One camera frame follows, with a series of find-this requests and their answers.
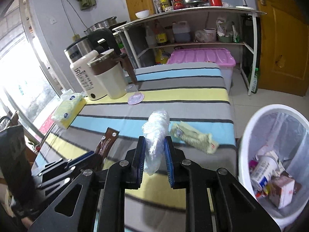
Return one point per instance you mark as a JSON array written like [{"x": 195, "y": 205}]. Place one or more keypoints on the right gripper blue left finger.
[{"x": 136, "y": 157}]

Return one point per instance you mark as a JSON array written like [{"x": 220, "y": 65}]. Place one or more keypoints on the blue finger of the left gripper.
[{"x": 83, "y": 157}]

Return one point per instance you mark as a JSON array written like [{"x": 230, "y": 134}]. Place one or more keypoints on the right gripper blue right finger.
[{"x": 174, "y": 158}]

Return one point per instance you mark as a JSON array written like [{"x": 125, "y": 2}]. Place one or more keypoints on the brown snack wrapper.
[{"x": 103, "y": 148}]

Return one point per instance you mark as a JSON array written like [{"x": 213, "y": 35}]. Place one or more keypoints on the clear plastic bag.
[{"x": 155, "y": 142}]

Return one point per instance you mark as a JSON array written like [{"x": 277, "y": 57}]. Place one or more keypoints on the white yogurt cup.
[{"x": 263, "y": 172}]

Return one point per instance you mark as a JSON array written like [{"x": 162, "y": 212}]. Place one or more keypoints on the white trash bin with liner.
[{"x": 281, "y": 132}]

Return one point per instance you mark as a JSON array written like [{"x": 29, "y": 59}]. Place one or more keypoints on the pale yellow snack wrapper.
[{"x": 194, "y": 138}]

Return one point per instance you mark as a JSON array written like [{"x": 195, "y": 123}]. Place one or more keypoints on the tissue pack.
[{"x": 70, "y": 106}]

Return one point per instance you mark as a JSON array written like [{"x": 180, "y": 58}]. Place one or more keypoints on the striped tablecloth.
[{"x": 190, "y": 93}]

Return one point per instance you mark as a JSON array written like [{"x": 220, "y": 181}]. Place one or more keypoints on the white thermos kettle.
[{"x": 86, "y": 78}]

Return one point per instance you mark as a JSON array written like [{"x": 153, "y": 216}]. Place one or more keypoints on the brown white blender cup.
[{"x": 108, "y": 68}]

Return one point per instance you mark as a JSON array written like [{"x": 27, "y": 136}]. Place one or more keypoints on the pink lid storage box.
[{"x": 220, "y": 56}]

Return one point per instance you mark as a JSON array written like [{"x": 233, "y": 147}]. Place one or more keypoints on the steel electric kettle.
[{"x": 100, "y": 40}]

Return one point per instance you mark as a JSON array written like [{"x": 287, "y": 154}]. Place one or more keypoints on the white metal shelf rack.
[{"x": 133, "y": 34}]

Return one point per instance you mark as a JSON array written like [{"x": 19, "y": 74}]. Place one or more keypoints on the plastic oil jug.
[{"x": 181, "y": 31}]

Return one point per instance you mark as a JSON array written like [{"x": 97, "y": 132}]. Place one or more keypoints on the steel pot with lid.
[{"x": 107, "y": 23}]

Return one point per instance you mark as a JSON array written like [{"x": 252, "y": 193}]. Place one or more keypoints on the white small bowl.
[{"x": 142, "y": 14}]

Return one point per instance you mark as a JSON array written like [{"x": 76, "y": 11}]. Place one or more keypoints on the yellow wooden door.
[{"x": 284, "y": 47}]

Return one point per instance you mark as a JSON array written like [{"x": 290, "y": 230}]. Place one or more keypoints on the wooden cutting board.
[{"x": 134, "y": 6}]

